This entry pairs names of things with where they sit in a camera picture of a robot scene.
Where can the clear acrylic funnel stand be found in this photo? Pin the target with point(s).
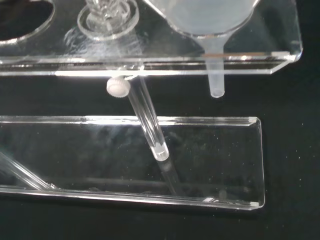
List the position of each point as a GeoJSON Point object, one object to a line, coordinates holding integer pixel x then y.
{"type": "Point", "coordinates": [200, 150]}

